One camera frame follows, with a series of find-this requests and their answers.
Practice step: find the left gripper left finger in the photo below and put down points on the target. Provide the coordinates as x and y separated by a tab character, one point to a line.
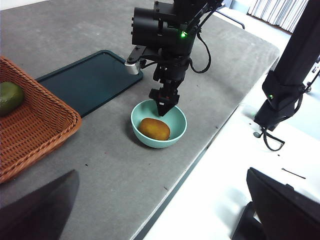
37	212

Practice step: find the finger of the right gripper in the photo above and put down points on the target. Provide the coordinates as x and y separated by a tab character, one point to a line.
164	108

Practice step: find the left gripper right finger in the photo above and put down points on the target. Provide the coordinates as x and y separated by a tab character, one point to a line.
287	215

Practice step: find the teal ribbed bowl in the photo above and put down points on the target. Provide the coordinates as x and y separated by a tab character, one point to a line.
178	122

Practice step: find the dark rectangular tray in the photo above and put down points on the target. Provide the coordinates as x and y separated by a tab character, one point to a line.
87	82

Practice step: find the brown wicker basket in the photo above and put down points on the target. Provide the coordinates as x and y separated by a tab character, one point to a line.
37	130

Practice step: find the white ribbed blinds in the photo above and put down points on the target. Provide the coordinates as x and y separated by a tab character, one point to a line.
275	12

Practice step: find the green oval fruit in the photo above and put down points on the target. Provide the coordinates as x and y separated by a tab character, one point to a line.
10	97

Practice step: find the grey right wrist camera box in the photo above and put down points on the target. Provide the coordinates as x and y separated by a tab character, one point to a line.
132	67

